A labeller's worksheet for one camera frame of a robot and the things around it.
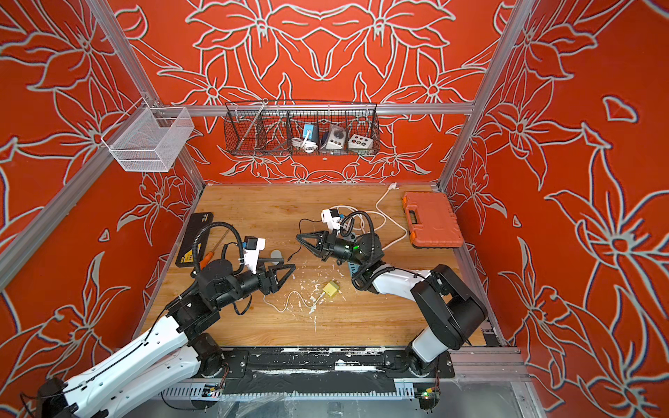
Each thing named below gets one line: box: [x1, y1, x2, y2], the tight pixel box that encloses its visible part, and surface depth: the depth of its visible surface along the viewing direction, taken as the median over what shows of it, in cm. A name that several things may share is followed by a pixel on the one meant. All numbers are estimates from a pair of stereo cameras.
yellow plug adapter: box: [322, 280, 339, 297], surface depth 88 cm
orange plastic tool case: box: [402, 191, 465, 248], surface depth 102 cm
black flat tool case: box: [175, 211, 215, 267], surface depth 99 cm
